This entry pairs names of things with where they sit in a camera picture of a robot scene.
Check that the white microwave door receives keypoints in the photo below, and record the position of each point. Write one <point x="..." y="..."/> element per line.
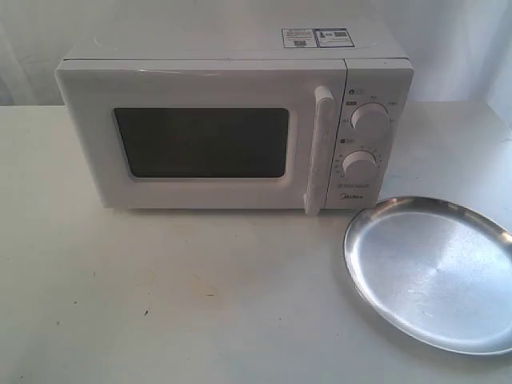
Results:
<point x="213" y="134"/>

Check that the white warning label sticker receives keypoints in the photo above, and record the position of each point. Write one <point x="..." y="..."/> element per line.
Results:
<point x="321" y="38"/>

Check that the white microwave oven body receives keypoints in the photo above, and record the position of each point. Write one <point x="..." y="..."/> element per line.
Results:
<point x="375" y="73"/>

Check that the lower white timer knob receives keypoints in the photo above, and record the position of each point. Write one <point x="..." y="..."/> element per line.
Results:
<point x="360" y="166"/>

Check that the upper white power knob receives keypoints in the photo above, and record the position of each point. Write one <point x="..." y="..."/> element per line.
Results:
<point x="370" y="119"/>

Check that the round steel tray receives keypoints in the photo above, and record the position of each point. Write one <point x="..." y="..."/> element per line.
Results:
<point x="437" y="271"/>

